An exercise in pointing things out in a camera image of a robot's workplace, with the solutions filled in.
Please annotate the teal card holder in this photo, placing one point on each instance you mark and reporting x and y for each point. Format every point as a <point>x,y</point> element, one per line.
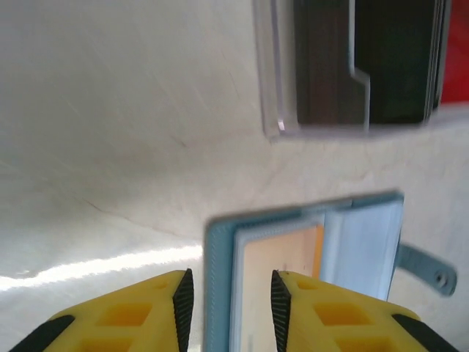
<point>220,264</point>

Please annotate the black card stack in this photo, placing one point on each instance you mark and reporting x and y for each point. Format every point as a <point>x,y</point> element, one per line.
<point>395,55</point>

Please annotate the red card stack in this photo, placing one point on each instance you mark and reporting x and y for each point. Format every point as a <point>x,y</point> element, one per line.
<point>456,47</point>

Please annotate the gold plastic card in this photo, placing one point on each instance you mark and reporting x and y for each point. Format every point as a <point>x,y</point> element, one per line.
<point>278,253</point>

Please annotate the grey card stack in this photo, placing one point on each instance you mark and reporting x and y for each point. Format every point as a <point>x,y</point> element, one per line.
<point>326,66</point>

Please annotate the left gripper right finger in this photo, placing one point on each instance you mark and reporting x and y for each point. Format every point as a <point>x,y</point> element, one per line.
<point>348,322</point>

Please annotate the clear plastic card box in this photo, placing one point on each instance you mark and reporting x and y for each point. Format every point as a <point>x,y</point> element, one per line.
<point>271,73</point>

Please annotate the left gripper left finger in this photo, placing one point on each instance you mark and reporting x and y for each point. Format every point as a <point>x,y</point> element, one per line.
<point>121,322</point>

